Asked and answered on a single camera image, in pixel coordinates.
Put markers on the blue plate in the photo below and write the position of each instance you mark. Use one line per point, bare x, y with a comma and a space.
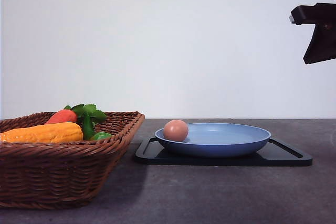
217, 140

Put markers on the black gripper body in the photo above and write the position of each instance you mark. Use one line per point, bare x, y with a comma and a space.
320, 13

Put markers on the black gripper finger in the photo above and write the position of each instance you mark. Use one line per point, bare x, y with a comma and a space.
323, 44

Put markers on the brown egg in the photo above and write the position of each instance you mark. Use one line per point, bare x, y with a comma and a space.
175, 130

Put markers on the black serving tray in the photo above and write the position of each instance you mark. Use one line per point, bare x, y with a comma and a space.
276, 153

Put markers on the red toy carrot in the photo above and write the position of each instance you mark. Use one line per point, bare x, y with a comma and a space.
76, 114

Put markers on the brown wicker basket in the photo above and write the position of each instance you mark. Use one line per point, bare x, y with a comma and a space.
61, 175

